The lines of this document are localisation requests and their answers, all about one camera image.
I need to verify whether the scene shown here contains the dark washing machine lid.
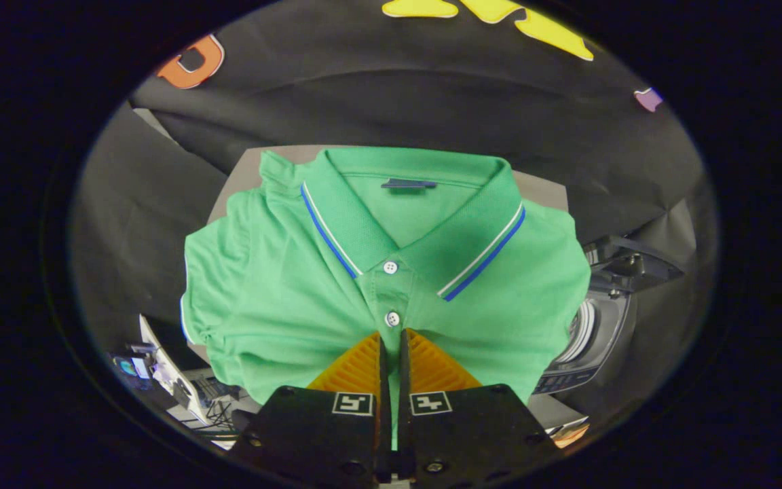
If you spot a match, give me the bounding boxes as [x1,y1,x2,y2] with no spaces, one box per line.
[584,234,687,297]

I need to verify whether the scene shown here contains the grey cabinet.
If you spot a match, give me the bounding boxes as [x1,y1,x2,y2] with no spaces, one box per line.
[206,145,589,432]

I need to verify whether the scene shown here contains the green polo shirt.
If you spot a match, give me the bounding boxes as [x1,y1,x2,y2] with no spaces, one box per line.
[179,147,592,449]

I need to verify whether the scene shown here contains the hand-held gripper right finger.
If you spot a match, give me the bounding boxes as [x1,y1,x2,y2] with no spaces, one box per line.
[398,328,561,489]

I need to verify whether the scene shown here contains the grey washing machine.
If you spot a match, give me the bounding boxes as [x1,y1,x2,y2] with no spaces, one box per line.
[534,291,637,396]

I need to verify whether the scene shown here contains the black cables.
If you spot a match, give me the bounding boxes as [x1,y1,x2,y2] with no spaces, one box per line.
[191,379,259,439]

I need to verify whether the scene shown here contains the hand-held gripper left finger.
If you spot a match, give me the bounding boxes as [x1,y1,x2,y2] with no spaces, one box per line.
[228,329,392,489]

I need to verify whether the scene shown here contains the white flat device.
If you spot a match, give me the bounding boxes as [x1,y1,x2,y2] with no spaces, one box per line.
[138,314,217,425]

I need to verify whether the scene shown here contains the small lit screen device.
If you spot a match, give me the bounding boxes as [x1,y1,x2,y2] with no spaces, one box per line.
[109,348,159,392]

